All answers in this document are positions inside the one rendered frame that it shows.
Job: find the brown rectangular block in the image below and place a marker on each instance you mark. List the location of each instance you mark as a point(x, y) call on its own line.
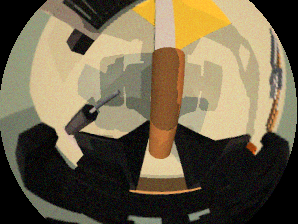
point(159, 186)

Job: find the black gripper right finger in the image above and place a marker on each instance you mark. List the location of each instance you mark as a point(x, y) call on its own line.
point(199, 154)

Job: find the beige cabinet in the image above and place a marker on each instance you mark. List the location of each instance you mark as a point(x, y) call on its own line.
point(194, 18)

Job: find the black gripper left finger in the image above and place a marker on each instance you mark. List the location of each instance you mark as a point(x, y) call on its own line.
point(129, 150)

